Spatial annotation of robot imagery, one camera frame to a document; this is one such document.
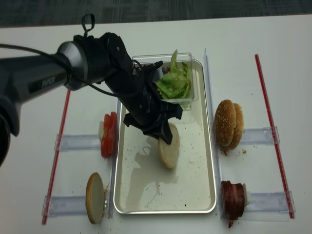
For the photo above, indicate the left red straw rail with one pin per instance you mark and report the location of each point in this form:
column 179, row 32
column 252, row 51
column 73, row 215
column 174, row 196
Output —
column 55, row 161

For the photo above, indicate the red straw rail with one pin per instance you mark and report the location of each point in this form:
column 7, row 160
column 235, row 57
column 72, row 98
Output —
column 55, row 161
column 291, row 208

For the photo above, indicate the clear right front cross rail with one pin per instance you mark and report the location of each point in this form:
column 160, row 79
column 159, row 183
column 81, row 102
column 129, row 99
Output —
column 268, row 202

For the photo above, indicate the clear left long rail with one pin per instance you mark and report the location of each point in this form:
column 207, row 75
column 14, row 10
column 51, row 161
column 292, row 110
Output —
column 114, row 162

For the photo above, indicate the tomato slices stack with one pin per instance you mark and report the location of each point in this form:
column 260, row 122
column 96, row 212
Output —
column 108, row 138

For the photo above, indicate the white patty pusher block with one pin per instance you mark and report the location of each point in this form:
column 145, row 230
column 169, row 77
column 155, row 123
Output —
column 247, row 195

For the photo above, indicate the bun bottom half slice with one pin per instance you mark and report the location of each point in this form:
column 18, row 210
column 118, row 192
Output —
column 169, row 153

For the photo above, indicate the white metal tray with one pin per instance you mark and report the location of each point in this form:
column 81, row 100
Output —
column 153, row 177

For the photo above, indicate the clear cross rail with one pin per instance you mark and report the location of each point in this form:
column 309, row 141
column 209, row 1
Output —
column 268, row 202
column 64, row 205
column 266, row 135
column 77, row 142

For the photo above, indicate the remaining left bun half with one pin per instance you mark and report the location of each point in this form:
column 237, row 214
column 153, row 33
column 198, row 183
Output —
column 95, row 198

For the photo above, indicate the bun top rear piece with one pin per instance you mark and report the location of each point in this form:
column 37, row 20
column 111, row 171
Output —
column 238, row 130

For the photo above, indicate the sesame bun top front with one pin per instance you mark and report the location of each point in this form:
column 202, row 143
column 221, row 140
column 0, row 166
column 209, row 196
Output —
column 225, row 122

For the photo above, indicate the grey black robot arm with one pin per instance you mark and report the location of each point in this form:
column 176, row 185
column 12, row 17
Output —
column 85, row 61

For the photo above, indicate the meat patty slices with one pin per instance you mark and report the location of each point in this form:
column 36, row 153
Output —
column 233, row 200

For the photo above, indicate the clear left front cross rail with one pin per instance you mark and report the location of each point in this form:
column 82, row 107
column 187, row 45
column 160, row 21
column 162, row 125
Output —
column 64, row 205

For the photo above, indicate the clear plastic salad container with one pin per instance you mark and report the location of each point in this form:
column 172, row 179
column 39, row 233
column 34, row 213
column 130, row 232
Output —
column 165, row 58

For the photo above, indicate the green lettuce leaves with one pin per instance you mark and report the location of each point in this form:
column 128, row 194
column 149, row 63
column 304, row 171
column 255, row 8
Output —
column 176, row 84

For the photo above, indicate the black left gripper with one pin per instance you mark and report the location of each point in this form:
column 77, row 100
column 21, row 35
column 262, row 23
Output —
column 132, row 84

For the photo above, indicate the white tomato pusher block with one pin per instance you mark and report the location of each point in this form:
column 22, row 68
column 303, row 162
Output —
column 101, row 130

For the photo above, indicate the clear left rear cross rail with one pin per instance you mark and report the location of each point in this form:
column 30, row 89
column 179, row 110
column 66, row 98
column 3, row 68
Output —
column 77, row 142

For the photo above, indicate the right red straw rail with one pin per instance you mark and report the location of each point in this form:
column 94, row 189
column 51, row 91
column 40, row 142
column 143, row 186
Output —
column 291, row 208

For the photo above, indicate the clear right rear cross rail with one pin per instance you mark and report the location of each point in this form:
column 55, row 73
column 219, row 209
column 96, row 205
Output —
column 266, row 135

